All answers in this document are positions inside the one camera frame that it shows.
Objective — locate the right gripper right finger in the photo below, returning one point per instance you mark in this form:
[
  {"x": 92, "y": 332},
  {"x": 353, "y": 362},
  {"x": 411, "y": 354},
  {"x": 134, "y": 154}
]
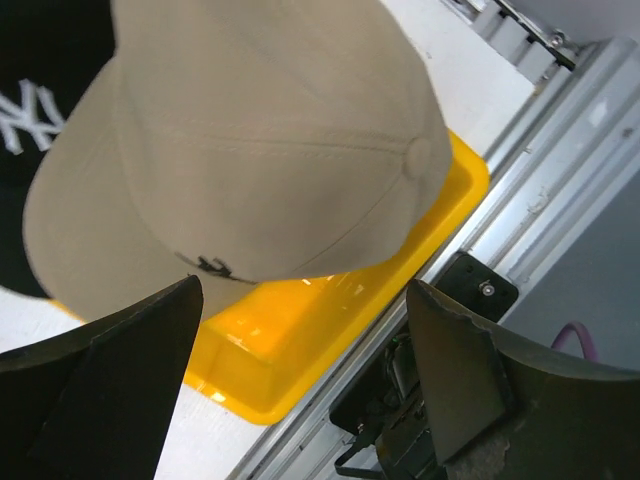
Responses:
[{"x": 501, "y": 406}]

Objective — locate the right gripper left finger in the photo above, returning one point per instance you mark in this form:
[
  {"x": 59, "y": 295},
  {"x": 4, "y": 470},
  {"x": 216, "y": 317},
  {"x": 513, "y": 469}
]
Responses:
[{"x": 96, "y": 402}]

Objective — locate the beige baseball cap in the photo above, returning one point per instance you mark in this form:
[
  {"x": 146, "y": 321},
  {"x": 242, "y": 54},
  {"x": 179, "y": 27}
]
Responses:
[{"x": 275, "y": 71}]

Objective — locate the yellow plastic tray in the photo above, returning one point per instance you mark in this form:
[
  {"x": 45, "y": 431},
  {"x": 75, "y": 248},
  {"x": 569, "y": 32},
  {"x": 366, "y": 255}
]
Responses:
[{"x": 310, "y": 330}]

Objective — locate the black cap white logo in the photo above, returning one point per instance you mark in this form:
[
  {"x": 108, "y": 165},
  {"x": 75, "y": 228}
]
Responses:
[{"x": 50, "y": 53}]

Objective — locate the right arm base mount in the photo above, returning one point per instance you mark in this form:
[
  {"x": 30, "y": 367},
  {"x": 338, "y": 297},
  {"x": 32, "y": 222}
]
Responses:
[{"x": 383, "y": 405}]

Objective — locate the aluminium front rail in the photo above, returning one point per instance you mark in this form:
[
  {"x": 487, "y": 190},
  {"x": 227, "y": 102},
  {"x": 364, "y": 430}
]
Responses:
[{"x": 563, "y": 155}]

